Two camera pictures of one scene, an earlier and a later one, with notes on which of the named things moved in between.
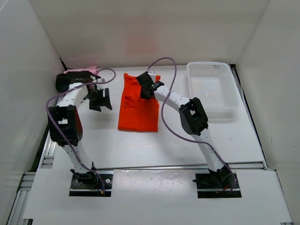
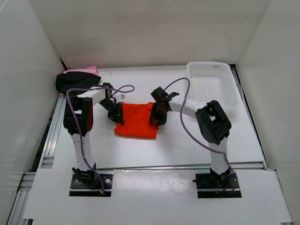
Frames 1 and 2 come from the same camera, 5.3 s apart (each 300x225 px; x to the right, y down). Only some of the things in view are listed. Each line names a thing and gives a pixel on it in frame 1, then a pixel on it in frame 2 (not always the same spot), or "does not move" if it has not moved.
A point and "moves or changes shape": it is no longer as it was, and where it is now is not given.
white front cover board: x=158 y=195 does not move
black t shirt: x=63 y=80 does not move
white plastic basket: x=214 y=83 does not move
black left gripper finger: x=106 y=100 -> x=118 y=119
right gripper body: x=145 y=92 -> x=158 y=115
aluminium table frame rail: x=47 y=162 does not move
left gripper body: x=100 y=100 -> x=116 y=112
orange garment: x=137 y=113 moves or changes shape
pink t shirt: x=92 y=69 does not move
